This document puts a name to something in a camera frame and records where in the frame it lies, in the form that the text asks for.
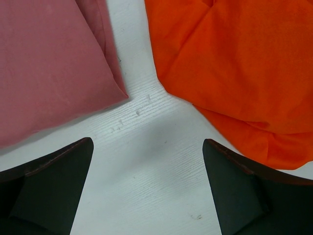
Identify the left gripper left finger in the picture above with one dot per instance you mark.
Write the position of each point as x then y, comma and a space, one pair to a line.
41, 197

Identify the dusty red folded t shirt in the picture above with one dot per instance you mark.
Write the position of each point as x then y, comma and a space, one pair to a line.
58, 62

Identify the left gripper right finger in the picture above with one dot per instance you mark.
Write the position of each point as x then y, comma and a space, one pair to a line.
253, 199

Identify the orange t shirt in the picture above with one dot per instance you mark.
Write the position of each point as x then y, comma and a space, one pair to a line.
246, 65

